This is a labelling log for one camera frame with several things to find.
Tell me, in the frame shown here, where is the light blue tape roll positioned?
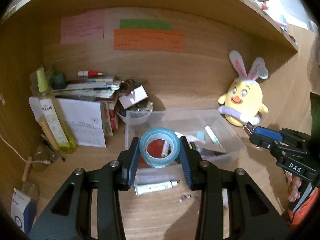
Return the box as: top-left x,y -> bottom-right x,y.
139,127 -> 181,168

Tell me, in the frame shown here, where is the red sleeve forearm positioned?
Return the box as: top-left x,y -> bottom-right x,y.
287,188 -> 319,230

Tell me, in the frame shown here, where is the person's right hand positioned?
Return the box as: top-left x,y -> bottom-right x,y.
287,175 -> 302,202

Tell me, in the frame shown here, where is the yellow chick plush toy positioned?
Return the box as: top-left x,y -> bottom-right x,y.
217,50 -> 268,127

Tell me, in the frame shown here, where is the clear plastic storage bin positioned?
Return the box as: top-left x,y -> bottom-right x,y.
125,109 -> 246,171

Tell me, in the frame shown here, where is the white blue carton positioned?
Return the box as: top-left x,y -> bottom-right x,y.
11,189 -> 37,236

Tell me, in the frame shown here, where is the light blue tube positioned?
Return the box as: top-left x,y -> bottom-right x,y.
196,131 -> 205,140

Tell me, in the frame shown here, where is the white ointment tube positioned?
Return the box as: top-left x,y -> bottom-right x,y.
135,180 -> 179,196

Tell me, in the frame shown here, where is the red envelope packet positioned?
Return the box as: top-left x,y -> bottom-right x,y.
146,139 -> 171,159

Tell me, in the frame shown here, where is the yellow green spray bottle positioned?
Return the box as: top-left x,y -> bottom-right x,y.
36,67 -> 76,154

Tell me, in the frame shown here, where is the white folded paper box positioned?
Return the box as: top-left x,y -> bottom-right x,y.
29,97 -> 106,148

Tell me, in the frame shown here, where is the white bowl of trinkets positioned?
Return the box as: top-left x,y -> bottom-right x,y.
117,100 -> 153,126

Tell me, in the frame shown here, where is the small white cardboard box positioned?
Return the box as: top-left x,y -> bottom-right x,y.
119,85 -> 148,109

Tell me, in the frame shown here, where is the stack of books and papers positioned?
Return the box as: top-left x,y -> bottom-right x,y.
54,78 -> 122,137

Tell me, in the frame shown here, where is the red white glue pen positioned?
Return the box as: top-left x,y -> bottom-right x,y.
78,70 -> 105,77

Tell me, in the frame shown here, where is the green sticky note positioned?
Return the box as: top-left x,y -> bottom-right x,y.
120,18 -> 172,31

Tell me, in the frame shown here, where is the orange sticky note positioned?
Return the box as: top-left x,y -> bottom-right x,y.
113,29 -> 185,53

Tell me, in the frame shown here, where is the pink sticky note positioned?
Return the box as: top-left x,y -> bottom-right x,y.
60,10 -> 104,44

